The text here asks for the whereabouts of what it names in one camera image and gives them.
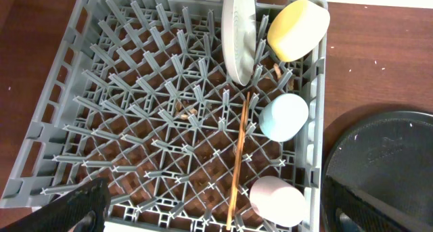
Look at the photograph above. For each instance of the round black tray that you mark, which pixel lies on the round black tray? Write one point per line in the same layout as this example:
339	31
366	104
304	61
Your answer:
388	156

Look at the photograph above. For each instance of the pink plastic cup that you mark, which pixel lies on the pink plastic cup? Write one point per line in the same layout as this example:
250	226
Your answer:
277	201

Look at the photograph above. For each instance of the light blue plastic cup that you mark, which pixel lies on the light blue plastic cup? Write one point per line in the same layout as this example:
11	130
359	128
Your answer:
282	119

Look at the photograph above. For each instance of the yellow plastic bowl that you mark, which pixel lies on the yellow plastic bowl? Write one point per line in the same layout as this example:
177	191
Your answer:
297	29

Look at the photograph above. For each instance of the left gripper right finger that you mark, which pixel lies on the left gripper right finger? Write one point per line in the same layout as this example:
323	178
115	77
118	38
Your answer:
349	209

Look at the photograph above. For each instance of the grey plastic dishwasher rack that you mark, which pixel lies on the grey plastic dishwasher rack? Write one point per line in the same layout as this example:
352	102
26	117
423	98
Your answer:
136	91

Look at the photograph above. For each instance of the wooden chopstick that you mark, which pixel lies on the wooden chopstick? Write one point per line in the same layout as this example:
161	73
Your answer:
247	109
236	170

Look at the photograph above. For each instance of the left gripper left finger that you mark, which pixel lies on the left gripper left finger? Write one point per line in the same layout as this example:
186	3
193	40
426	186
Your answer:
83	209

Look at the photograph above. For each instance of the grey round plate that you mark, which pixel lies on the grey round plate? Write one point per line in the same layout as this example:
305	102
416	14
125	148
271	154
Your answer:
238	37

